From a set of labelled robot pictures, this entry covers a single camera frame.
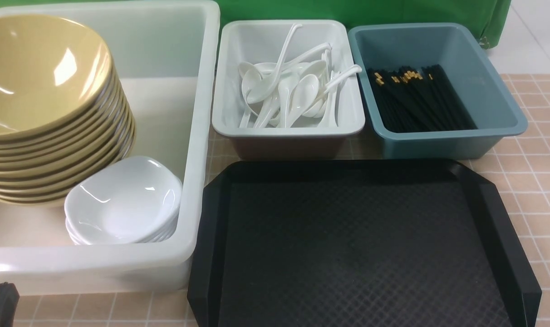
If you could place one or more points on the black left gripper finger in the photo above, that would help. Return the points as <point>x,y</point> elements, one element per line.
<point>9,298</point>

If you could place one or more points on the stack of white dishes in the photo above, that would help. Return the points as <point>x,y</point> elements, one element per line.
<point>135,200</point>

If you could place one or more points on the stack of yellow bowls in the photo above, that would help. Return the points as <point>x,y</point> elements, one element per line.
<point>64,115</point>

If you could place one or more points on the large white plastic tub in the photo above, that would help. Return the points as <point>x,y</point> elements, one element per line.
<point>164,52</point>

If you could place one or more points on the light grey spoon bin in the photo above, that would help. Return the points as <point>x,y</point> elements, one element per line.
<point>261,41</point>

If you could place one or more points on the black plastic serving tray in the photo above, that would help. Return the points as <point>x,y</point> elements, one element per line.
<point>367,243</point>

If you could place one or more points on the pile of white spoons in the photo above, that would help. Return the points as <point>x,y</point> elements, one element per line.
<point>287,90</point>

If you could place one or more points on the pile of black chopsticks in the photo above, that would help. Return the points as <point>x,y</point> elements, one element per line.
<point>413,100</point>

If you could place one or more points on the teal chopstick bin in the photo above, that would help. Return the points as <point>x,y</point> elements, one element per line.
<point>477,83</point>

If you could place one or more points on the green cloth backdrop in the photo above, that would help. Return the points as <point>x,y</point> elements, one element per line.
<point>485,19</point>

